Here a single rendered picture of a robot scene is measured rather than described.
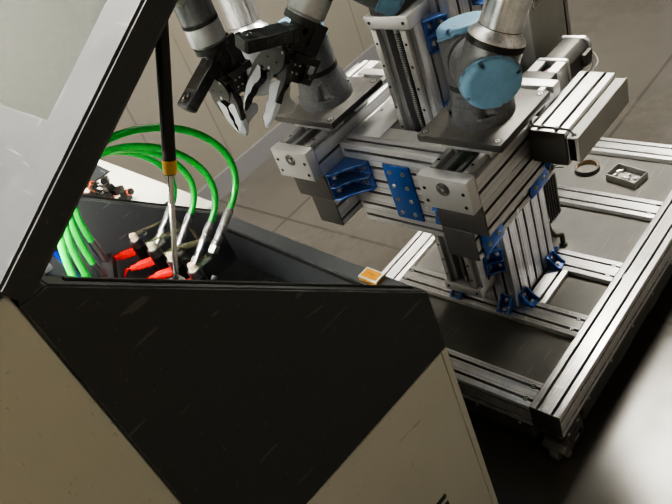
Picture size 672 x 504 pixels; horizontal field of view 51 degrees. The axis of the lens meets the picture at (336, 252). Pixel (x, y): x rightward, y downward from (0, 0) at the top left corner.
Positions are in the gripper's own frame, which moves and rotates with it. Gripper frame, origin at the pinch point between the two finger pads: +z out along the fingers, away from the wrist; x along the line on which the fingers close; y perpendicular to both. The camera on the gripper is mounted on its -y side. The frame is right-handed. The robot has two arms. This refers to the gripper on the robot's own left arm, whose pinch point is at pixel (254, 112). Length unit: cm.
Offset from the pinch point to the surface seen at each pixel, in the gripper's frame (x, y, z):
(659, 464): -70, 119, 50
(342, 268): -17.3, 23.3, 23.3
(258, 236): 9.9, 22.7, 32.4
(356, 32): 225, 227, 5
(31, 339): -40, -49, 21
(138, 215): 24.6, -0.6, 37.5
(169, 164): -30.5, -33.7, 0.0
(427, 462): -49, 40, 52
